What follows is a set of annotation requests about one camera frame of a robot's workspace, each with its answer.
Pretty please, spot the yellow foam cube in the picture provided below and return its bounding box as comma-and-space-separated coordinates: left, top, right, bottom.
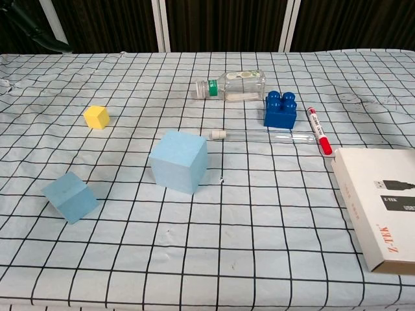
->
82, 105, 110, 130

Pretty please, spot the small light blue foam cube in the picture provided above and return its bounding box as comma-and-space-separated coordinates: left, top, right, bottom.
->
41, 171, 101, 225

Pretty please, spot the glass test tube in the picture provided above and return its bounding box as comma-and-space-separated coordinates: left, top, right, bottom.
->
209, 129, 316, 144

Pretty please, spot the large light blue foam cube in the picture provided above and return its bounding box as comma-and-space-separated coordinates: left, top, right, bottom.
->
148, 130, 208, 195

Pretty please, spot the checkered white tablecloth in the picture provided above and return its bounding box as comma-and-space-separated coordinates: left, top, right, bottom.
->
0, 48, 415, 311

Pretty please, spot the clear plastic bottle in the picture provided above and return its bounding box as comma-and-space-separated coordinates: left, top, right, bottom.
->
195, 69, 267, 103

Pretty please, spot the dark blue building block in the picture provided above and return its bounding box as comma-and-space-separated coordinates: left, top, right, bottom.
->
263, 90, 298, 130

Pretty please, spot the red and white marker pen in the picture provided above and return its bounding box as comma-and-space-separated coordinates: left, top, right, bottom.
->
306, 106, 334, 156

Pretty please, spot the white Z-TEK product box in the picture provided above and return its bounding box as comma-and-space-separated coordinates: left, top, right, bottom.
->
330, 147, 415, 276

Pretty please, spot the white frame post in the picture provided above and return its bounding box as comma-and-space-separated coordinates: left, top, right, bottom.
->
151, 0, 172, 52
41, 0, 73, 54
277, 0, 302, 52

